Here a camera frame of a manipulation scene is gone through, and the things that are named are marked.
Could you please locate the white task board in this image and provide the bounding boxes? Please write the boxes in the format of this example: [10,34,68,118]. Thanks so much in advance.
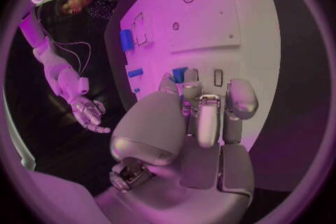
[119,0,282,152]

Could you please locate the white cable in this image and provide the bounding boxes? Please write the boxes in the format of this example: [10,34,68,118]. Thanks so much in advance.
[53,41,92,79]
[36,5,83,78]

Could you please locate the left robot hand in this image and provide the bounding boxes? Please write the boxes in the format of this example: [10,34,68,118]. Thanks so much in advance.
[94,69,260,224]

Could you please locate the large blue cylinder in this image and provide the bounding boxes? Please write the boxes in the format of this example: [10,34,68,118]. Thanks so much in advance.
[119,29,136,53]

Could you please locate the blue block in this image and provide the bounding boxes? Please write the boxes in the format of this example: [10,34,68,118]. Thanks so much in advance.
[167,67,189,84]

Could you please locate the small blue cylinder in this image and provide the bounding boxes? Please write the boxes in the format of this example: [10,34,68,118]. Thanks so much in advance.
[127,68,145,78]

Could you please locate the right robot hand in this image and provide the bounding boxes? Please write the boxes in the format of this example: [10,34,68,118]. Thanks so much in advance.
[70,95,111,134]

